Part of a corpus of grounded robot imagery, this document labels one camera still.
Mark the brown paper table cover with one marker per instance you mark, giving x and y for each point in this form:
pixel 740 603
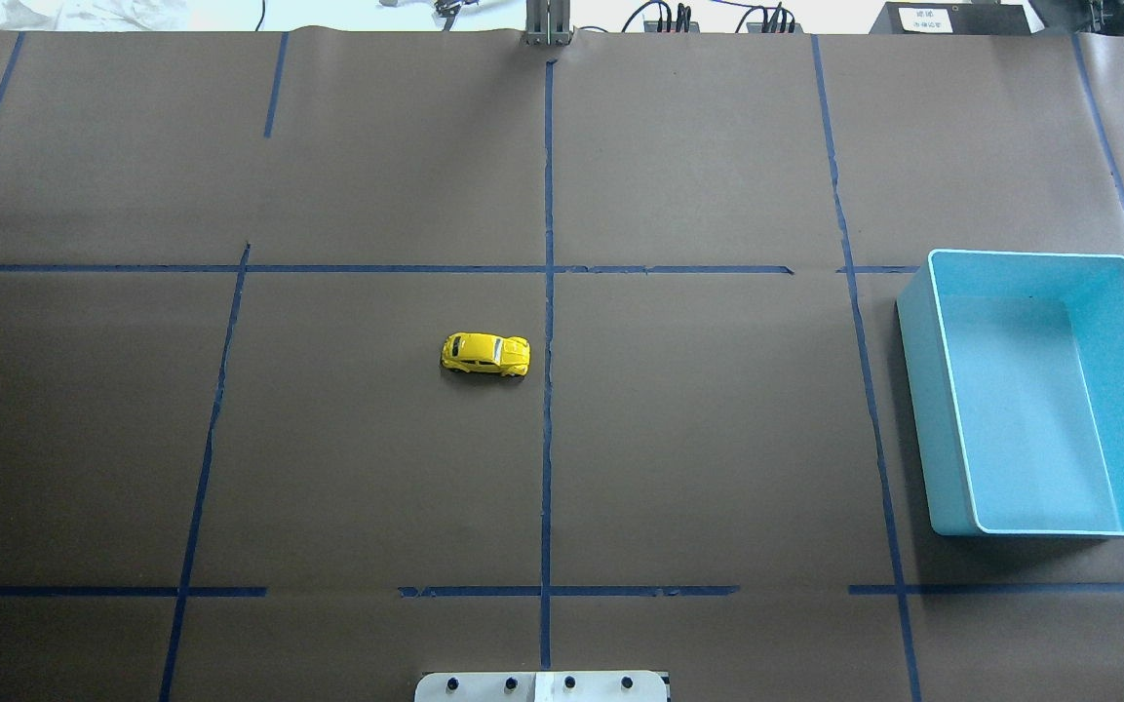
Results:
pixel 232 467

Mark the light blue plastic bin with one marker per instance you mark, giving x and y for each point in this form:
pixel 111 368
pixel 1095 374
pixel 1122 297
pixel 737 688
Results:
pixel 1016 370

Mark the grey aluminium camera post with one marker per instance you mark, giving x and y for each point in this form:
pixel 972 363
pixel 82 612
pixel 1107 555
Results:
pixel 547 23

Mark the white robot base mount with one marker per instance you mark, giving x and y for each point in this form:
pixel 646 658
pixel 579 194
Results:
pixel 599 685

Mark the black box with label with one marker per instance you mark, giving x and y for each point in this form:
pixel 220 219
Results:
pixel 959 19

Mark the yellow beetle toy car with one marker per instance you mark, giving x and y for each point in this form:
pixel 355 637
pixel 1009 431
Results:
pixel 486 353

